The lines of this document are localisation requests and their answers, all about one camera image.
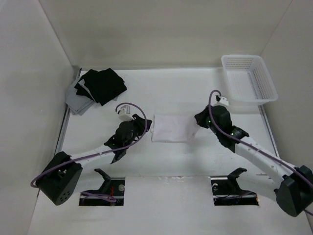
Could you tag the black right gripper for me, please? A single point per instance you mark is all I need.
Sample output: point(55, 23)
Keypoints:
point(200, 118)

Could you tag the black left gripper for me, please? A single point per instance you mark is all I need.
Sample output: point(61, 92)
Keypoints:
point(141, 123)

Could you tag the white tank top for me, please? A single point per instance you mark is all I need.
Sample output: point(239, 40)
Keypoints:
point(174, 128)

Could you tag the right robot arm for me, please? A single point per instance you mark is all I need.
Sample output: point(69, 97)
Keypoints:
point(291, 187)

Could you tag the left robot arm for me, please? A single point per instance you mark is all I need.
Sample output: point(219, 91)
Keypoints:
point(67, 174)

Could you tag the black folded tank top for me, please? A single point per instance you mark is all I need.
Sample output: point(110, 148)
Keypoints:
point(101, 86)

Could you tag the grey folded tank top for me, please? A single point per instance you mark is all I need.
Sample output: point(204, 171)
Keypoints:
point(77, 104)

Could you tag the white plastic mesh basket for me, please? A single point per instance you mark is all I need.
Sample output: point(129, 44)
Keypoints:
point(248, 80)

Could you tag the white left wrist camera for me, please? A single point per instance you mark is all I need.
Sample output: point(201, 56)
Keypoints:
point(124, 113)

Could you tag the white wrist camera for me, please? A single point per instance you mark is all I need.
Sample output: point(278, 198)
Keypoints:
point(124, 113)
point(221, 101)

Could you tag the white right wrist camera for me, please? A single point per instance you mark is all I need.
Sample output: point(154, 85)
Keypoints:
point(221, 101)

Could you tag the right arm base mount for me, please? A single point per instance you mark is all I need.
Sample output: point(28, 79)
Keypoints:
point(226, 191)

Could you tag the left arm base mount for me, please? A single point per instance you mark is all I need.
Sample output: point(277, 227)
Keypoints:
point(106, 191)

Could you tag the left metal table rail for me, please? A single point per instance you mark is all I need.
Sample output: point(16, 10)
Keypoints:
point(65, 118)

